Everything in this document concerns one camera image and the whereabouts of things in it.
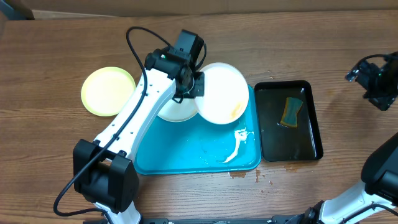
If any white plate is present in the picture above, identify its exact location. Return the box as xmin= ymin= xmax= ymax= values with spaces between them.
xmin=195 ymin=62 xmax=249 ymax=124
xmin=158 ymin=99 xmax=197 ymax=122

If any yellow plate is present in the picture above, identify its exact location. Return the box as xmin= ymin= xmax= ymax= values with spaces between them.
xmin=81 ymin=67 xmax=136 ymax=116

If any green yellow sponge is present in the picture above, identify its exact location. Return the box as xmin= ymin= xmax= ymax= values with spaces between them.
xmin=279 ymin=97 xmax=303 ymax=128

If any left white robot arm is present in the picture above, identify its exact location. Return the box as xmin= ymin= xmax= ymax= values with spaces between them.
xmin=68 ymin=30 xmax=206 ymax=223

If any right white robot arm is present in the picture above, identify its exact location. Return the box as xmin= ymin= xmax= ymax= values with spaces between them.
xmin=284 ymin=52 xmax=397 ymax=224

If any teal plastic tray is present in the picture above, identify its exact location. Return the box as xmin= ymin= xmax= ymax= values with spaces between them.
xmin=134 ymin=88 xmax=261 ymax=175

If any black water tray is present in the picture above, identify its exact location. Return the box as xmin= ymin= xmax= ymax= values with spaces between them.
xmin=254 ymin=80 xmax=323 ymax=162

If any dark chair leg corner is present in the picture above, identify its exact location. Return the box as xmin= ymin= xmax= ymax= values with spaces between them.
xmin=1 ymin=0 xmax=35 ymax=20

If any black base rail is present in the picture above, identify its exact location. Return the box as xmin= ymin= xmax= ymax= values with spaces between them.
xmin=83 ymin=215 xmax=307 ymax=224

